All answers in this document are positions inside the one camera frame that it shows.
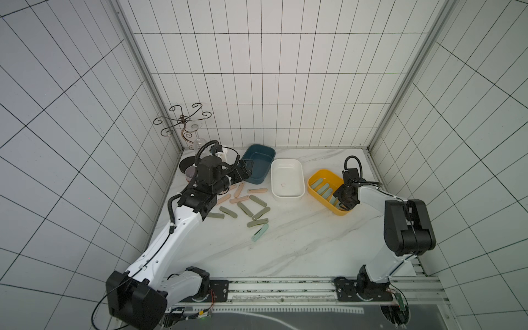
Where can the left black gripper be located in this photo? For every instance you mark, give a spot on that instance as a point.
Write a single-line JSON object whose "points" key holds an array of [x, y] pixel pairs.
{"points": [[238, 176]]}

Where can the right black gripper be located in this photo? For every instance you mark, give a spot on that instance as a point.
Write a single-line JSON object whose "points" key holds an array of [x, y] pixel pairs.
{"points": [[344, 196]]}

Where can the yellow storage box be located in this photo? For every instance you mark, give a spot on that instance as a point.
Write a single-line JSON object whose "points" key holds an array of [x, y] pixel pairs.
{"points": [[322, 185]]}

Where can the olive green folding knife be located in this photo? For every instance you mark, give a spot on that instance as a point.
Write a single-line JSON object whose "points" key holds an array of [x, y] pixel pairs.
{"points": [[258, 222], [261, 213], [216, 215], [229, 212], [258, 200], [245, 209]]}

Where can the white storage box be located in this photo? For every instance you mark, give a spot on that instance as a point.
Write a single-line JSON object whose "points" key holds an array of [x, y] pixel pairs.
{"points": [[287, 180]]}

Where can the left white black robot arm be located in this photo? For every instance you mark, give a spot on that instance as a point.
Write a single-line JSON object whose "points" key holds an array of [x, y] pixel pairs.
{"points": [[142, 295]]}

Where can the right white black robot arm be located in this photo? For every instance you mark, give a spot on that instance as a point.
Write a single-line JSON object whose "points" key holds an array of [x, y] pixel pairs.
{"points": [[407, 230]]}

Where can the dark teal storage box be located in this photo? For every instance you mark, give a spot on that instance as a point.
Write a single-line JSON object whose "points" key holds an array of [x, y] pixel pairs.
{"points": [[261, 158]]}

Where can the clear glass on rack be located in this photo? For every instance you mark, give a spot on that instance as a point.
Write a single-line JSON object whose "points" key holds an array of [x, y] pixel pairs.
{"points": [[199, 143]]}

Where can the pink glass bowl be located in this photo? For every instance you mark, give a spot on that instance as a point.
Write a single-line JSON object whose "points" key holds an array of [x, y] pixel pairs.
{"points": [[190, 173]]}

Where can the metal scroll cup rack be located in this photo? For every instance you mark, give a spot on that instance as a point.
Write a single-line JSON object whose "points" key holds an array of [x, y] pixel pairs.
{"points": [[187, 126]]}

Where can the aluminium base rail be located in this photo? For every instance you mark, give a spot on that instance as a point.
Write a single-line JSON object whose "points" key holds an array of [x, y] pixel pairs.
{"points": [[317, 291]]}

